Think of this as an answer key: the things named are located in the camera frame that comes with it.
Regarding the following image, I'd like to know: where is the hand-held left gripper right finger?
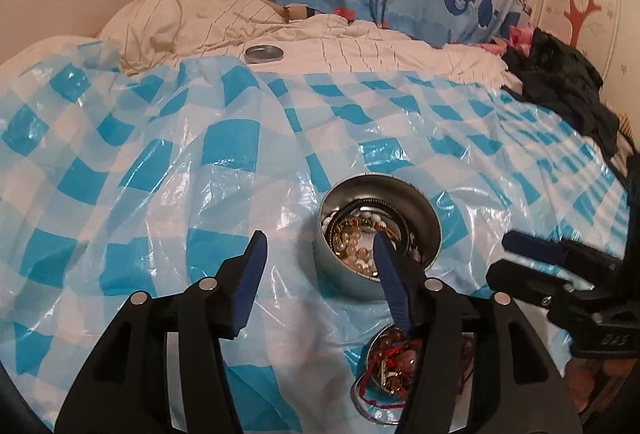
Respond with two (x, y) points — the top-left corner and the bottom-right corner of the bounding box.
(372, 231), (586, 434)

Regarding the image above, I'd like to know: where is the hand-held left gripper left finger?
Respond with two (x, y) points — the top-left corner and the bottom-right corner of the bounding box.
(55, 230), (268, 434)

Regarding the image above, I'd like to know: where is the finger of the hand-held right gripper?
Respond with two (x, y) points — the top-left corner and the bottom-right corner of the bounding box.
(501, 230), (622, 285)
(486, 260), (595, 313)

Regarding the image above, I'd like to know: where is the amber bead bracelet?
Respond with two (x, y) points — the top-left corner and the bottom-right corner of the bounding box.
(376, 328), (417, 356)

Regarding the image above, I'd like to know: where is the tall round metal tin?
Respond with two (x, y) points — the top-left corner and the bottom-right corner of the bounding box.
(312, 174), (443, 302)

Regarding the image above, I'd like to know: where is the red cord bracelet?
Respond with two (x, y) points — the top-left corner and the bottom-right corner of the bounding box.
(356, 361), (417, 416)

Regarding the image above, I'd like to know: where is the black bangle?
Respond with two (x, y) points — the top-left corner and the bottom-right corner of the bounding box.
(327, 197), (416, 235)

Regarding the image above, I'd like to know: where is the blue checked plastic sheet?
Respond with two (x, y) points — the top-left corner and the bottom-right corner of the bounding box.
(0, 38), (632, 434)

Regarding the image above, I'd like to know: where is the dark clothing pile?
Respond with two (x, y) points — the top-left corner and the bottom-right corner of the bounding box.
(502, 28), (623, 159)

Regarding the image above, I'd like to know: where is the pink cloth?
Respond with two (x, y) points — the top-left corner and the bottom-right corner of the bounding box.
(480, 26), (533, 58)

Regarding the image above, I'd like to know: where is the round metal tin lid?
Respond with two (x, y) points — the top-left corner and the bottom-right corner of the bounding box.
(244, 44), (284, 63)

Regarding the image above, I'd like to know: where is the white striped quilt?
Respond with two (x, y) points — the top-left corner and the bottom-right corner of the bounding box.
(97, 0), (508, 89)

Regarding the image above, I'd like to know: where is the pearl bead necklace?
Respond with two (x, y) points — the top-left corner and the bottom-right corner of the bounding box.
(327, 210), (401, 277)

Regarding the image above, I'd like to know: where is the tan and black strap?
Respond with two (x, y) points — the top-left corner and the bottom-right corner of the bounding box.
(281, 4), (322, 22)

